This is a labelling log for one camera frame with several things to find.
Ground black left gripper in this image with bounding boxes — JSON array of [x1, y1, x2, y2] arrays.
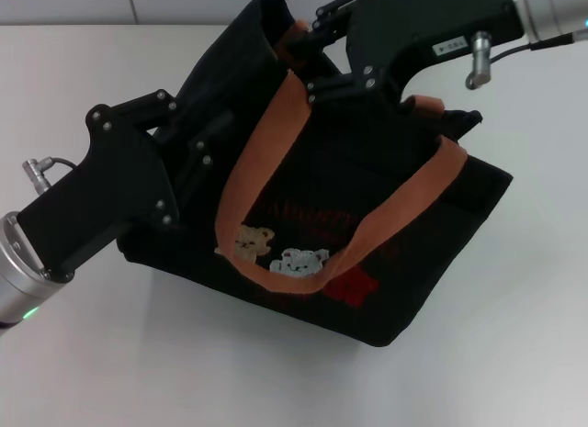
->
[[17, 90, 234, 280]]

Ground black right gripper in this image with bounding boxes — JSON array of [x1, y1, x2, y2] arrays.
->
[[280, 0, 526, 106]]

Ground black food bag orange handles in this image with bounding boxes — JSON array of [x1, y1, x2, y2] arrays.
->
[[115, 0, 514, 349]]

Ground right gripper cable silver connector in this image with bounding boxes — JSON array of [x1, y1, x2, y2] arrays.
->
[[463, 28, 588, 91]]

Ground gripper cable silver connector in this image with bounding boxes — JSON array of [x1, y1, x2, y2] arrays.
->
[[463, 28, 588, 91], [22, 155, 77, 199]]

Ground left gripper cable silver connector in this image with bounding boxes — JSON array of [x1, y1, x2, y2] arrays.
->
[[22, 155, 77, 199]]

